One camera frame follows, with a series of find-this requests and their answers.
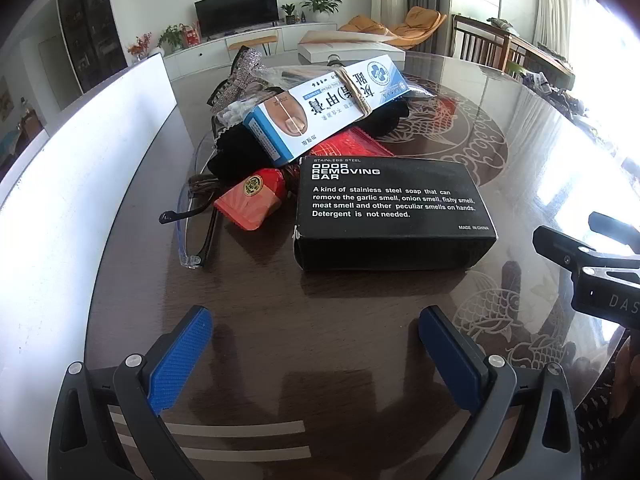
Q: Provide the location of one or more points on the dark display cabinet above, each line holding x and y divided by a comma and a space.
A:
90, 30

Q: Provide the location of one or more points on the red flowers in vase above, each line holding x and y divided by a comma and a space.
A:
140, 47

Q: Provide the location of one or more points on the leafy green potted plant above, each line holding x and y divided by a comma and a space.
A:
172, 37

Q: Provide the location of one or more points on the blue white ointment box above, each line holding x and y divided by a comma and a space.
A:
320, 110

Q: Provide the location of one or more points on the wooden top bench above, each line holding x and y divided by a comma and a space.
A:
252, 38

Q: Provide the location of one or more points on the black printed cardboard box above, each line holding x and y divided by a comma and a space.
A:
390, 235

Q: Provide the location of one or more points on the silver tube with clear cap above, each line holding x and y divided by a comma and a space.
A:
334, 60

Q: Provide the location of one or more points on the large potted plant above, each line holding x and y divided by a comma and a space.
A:
320, 5

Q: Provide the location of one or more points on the white flat box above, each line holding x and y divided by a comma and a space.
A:
380, 55

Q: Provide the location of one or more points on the small potted plant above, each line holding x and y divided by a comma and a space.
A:
288, 12

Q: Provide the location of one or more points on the white storage box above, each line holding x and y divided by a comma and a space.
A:
75, 185

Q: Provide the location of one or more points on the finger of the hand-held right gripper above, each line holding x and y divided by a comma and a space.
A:
562, 250
617, 235

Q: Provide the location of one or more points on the black fabric headband white trim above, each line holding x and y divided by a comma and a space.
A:
227, 152

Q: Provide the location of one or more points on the red box with gold emblem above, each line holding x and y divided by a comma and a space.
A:
245, 205

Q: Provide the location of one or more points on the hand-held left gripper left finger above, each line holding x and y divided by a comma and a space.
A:
180, 360

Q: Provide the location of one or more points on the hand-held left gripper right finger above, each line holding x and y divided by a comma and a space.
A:
450, 360

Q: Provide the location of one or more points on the clutter of small items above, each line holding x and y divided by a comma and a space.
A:
585, 110

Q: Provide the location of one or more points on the black television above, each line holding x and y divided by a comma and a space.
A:
235, 10

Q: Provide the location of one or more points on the patterned dark clothing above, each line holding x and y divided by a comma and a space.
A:
600, 425

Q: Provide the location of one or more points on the bag of cotton swabs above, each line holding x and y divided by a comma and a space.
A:
237, 110

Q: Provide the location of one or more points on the rhinestone bow hair clip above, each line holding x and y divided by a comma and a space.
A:
250, 67

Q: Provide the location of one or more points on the orange lounge chair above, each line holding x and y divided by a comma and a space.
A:
420, 20

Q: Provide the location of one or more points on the clear-lens glasses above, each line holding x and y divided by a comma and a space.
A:
192, 260

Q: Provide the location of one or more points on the dark wooden chair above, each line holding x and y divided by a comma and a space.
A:
475, 42

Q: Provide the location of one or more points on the clear bag with orange card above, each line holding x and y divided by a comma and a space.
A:
420, 87

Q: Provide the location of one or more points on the red gift box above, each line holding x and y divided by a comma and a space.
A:
191, 34

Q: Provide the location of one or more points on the white TV cabinet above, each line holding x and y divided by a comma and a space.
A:
200, 57

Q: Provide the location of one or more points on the red foil packet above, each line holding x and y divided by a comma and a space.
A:
350, 142

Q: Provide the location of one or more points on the person's right hand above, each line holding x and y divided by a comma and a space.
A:
630, 362

